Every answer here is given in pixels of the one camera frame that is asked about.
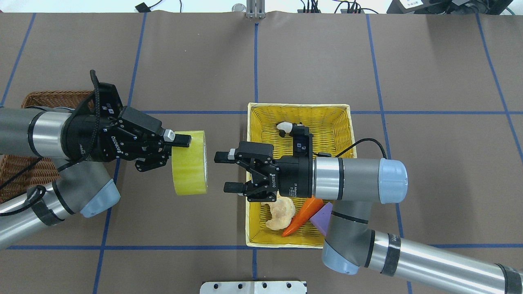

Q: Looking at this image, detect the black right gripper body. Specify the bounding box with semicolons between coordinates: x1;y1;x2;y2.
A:
238;141;313;202

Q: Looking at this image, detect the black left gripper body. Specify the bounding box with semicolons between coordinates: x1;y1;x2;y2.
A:
61;107;172;166

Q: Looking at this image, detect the yellow tape roll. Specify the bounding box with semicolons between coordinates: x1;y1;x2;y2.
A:
171;130;208;196

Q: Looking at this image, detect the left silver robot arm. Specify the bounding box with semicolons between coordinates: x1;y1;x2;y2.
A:
0;107;191;249

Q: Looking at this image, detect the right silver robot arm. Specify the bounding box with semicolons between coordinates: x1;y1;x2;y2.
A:
214;140;522;294

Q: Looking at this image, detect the yellow woven basket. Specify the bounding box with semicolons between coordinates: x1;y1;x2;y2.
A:
245;103;357;249

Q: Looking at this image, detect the brown wicker basket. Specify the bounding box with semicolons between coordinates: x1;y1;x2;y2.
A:
1;91;91;203

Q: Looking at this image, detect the bitten bread toy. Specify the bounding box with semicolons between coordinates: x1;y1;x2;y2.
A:
261;197;296;231

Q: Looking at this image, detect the orange toy carrot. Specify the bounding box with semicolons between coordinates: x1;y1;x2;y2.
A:
281;197;324;238

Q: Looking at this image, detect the toy panda figure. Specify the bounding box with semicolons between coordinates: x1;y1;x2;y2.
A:
276;121;303;138

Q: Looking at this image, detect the purple foam cube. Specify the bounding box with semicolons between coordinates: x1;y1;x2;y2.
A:
309;202;333;237

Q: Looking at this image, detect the small black device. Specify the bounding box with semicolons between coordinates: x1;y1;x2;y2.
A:
135;2;151;13

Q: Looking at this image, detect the orange black usb hub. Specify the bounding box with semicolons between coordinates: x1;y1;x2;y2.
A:
338;3;365;14

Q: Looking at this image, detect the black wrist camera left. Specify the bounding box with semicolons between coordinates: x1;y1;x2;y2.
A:
89;69;123;119

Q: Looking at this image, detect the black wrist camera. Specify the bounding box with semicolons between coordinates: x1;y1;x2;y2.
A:
289;124;313;159
89;69;123;119

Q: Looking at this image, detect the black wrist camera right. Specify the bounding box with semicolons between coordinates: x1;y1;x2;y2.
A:
289;124;313;159

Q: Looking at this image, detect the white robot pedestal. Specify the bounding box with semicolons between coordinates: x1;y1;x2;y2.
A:
199;281;308;294

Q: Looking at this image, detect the aluminium frame post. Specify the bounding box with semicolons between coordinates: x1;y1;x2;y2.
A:
245;0;266;19

